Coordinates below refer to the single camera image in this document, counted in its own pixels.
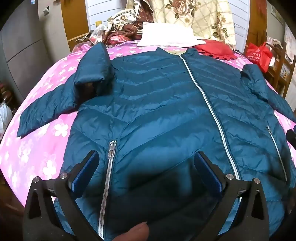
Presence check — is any blue quilted down jacket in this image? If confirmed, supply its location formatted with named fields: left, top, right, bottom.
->
left=17, top=44, right=295, bottom=240

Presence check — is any person's left hand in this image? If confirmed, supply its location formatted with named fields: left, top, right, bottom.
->
left=113, top=222, right=149, bottom=241

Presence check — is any pink floral bed sheet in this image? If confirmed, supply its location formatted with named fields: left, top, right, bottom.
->
left=1, top=43, right=295, bottom=204

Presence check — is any grey refrigerator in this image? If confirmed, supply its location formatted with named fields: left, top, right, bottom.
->
left=0, top=0, right=71, bottom=105

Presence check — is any red shopping bag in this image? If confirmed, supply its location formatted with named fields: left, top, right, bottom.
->
left=246, top=42, right=273, bottom=73

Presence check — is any red fringed cloth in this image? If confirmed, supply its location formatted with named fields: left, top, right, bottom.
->
left=194, top=39, right=237, bottom=61

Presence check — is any clear plastic bag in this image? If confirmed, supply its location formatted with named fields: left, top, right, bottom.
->
left=89, top=24, right=108, bottom=45

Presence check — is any brown floral blanket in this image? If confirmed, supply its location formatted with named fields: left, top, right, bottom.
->
left=102, top=1, right=154, bottom=45

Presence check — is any white pillow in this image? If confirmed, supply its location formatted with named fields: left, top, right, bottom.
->
left=137, top=23, right=206, bottom=48

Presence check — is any cream rose pattern quilt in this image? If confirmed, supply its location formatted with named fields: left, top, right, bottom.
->
left=125, top=0, right=237, bottom=50

